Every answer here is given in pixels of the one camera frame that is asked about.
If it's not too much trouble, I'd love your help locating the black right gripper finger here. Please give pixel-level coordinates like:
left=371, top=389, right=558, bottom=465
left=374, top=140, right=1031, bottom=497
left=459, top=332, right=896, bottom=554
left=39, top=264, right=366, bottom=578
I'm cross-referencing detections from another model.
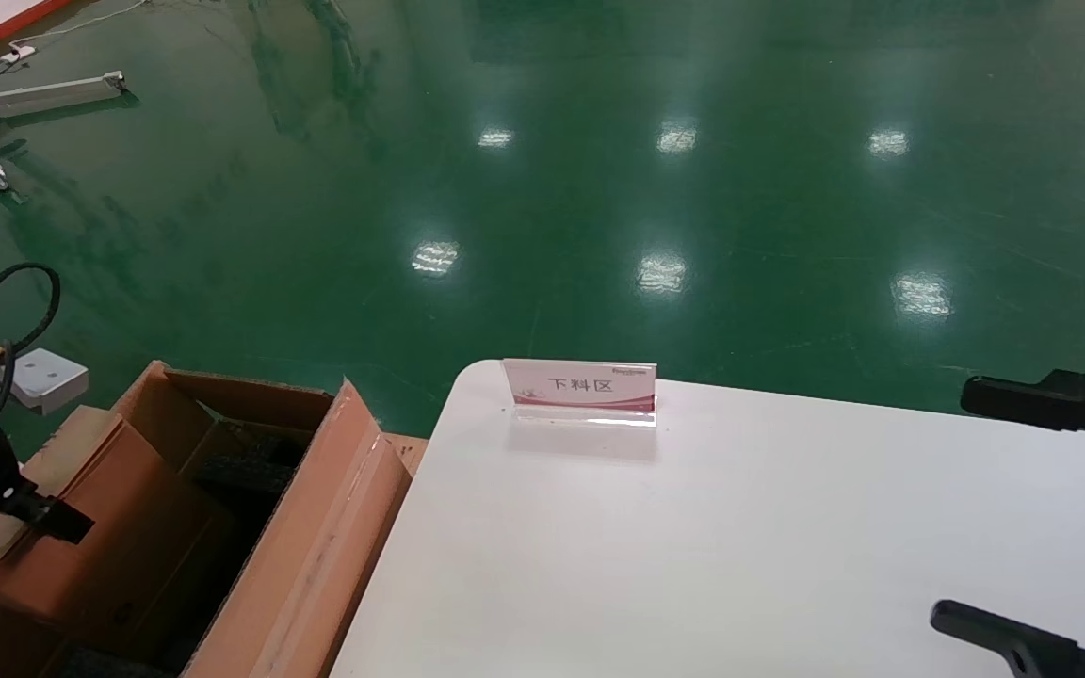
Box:
left=962, top=369, right=1085, bottom=472
left=931, top=600, right=1085, bottom=678

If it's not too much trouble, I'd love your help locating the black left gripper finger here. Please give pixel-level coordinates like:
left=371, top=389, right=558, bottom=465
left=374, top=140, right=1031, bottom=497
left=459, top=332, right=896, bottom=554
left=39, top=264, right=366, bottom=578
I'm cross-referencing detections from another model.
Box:
left=1, top=490, right=96, bottom=547

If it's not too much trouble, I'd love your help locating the small cardboard box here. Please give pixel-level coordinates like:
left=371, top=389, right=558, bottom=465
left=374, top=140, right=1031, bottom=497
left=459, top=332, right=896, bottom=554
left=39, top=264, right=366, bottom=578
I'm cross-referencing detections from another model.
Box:
left=0, top=405, right=237, bottom=660

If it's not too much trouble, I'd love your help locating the large cardboard box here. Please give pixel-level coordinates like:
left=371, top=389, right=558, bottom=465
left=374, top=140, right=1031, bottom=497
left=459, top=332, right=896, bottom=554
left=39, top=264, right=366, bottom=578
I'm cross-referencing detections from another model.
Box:
left=0, top=360, right=430, bottom=678

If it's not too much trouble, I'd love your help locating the black foam padding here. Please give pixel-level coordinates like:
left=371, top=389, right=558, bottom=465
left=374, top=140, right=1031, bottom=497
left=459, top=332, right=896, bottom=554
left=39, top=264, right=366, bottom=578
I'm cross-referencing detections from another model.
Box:
left=189, top=441, right=310, bottom=502
left=57, top=646, right=183, bottom=678

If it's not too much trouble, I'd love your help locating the long grey metal bar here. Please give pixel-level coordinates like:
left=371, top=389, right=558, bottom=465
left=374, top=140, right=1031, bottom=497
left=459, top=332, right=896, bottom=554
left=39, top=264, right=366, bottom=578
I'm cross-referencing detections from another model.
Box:
left=0, top=71, right=127, bottom=123

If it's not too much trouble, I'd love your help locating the acrylic sign with Chinese text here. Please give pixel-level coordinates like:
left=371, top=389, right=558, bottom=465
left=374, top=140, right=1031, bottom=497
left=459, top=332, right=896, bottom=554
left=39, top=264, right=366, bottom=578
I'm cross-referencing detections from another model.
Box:
left=502, top=358, right=658, bottom=429

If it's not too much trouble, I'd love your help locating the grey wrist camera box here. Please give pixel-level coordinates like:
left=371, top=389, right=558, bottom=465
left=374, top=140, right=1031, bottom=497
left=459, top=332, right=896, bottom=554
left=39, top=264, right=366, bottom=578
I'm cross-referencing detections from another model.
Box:
left=0, top=348, right=89, bottom=417

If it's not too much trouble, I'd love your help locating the black cable with yellow tag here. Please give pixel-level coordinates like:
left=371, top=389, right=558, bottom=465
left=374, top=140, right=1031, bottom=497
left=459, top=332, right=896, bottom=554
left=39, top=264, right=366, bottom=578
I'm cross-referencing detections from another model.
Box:
left=0, top=262, right=63, bottom=370

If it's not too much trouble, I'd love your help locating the thin white cable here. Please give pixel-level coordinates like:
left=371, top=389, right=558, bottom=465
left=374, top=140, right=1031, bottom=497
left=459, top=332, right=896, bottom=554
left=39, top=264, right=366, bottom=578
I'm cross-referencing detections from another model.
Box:
left=20, top=0, right=153, bottom=53

